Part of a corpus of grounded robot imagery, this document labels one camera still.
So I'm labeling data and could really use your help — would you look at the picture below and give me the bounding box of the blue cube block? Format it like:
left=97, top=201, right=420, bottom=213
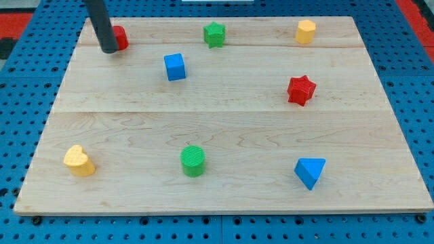
left=164, top=54, right=186, bottom=81

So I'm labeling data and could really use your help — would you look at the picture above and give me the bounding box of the green star block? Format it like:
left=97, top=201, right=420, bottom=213
left=203, top=22, right=226, bottom=48

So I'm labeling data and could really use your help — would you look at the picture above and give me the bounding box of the red star block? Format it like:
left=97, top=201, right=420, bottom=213
left=287, top=75, right=317, bottom=106

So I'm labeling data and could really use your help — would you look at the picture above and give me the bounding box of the yellow hexagon block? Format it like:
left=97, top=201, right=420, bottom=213
left=295, top=20, right=316, bottom=44

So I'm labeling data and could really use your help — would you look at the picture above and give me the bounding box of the light wooden board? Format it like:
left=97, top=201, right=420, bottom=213
left=14, top=16, right=433, bottom=216

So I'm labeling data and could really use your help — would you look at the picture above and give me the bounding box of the green cylinder block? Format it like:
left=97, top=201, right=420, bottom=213
left=180, top=145, right=205, bottom=178

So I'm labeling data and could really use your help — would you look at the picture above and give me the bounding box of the blue triangular prism block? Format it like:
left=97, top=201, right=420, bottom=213
left=294, top=158, right=326, bottom=190

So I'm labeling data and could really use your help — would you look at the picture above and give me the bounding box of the red rounded block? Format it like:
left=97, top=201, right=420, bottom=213
left=113, top=26, right=129, bottom=50

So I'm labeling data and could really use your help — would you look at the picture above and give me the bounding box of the yellow heart block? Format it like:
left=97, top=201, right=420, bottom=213
left=63, top=145, right=96, bottom=177

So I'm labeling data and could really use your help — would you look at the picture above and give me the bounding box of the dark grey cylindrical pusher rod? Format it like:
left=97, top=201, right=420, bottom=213
left=84, top=0, right=119, bottom=54

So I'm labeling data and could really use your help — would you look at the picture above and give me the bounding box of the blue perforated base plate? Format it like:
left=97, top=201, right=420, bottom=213
left=1, top=1, right=433, bottom=243

